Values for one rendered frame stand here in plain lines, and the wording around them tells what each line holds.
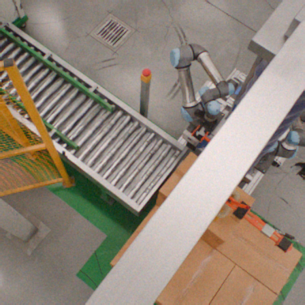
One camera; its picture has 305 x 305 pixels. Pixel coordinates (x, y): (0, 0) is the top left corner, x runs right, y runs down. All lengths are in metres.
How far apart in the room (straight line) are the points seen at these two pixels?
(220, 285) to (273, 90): 2.57
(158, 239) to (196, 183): 0.14
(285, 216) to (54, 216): 2.22
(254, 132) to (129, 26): 4.03
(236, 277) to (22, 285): 1.88
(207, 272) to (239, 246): 0.34
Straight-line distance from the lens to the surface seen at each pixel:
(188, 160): 3.10
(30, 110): 2.55
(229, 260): 3.41
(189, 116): 2.91
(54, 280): 3.91
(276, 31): 1.29
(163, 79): 4.48
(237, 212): 2.80
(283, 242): 2.84
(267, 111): 0.93
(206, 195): 0.83
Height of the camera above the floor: 3.84
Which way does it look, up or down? 69 degrees down
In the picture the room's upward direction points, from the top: 8 degrees clockwise
